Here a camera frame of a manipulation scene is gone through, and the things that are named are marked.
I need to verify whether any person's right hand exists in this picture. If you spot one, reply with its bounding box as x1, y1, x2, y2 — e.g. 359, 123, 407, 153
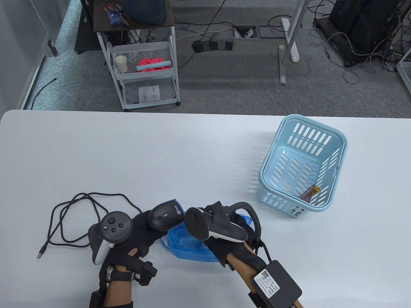
201, 205, 267, 269

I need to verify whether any person's left hand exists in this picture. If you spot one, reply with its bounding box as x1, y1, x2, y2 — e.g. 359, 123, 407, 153
106, 211, 169, 273

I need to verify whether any black blue barcode scanner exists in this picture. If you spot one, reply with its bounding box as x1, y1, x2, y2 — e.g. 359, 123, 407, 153
148, 199, 186, 232

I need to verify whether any blue plastic bag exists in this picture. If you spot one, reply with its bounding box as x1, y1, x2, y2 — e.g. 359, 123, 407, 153
161, 213, 254, 263

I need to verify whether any black scanner cable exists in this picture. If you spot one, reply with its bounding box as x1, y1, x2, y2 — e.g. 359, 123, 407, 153
36, 192, 144, 260

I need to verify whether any red ketchup package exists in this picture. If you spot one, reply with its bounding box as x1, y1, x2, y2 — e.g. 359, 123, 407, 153
300, 185, 320, 203

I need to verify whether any person's right forearm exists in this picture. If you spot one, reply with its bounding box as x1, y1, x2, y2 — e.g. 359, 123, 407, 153
230, 244, 304, 308

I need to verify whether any person's left forearm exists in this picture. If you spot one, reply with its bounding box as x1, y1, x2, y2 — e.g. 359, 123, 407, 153
104, 278, 134, 308

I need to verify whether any grey black hand controller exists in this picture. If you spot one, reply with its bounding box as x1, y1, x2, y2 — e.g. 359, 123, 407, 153
89, 211, 133, 265
185, 201, 262, 249

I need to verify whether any light blue plastic basket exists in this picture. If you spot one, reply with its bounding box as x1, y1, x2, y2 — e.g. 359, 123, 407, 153
258, 114, 349, 219

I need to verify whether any printed paper sheet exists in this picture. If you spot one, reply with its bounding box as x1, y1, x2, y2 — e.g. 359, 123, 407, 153
139, 85, 161, 103

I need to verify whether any teal tube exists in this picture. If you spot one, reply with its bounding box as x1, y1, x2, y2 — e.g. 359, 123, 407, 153
136, 60, 172, 72

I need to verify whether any pink cloth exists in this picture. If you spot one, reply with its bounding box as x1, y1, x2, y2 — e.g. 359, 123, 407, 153
138, 57, 165, 73

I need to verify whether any white utility cart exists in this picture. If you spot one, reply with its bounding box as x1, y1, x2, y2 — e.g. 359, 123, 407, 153
93, 0, 181, 112

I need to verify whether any black cabinet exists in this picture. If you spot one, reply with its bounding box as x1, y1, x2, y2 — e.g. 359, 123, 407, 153
74, 0, 103, 55

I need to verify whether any floor socket box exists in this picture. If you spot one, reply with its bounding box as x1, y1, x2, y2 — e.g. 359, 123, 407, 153
232, 26, 260, 40

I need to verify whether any dark blue fabric bag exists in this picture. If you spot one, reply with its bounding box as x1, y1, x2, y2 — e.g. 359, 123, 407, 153
121, 0, 168, 24

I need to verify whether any white desk leg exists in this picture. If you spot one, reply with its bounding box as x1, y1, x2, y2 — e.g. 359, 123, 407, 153
279, 0, 310, 63

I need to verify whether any black equipment pile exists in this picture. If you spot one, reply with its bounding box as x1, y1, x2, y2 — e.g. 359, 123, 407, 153
313, 0, 411, 68

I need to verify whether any thin black floor cable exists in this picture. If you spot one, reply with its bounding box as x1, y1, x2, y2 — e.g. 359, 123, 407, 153
31, 78, 57, 109

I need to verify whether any grey metal rail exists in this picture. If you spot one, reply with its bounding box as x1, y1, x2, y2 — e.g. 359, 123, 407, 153
279, 44, 286, 85

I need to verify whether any tangle of floor cables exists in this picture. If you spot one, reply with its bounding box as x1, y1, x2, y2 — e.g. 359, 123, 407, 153
308, 13, 403, 84

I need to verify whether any white metal frame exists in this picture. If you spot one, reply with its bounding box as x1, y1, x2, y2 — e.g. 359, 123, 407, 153
396, 48, 411, 93

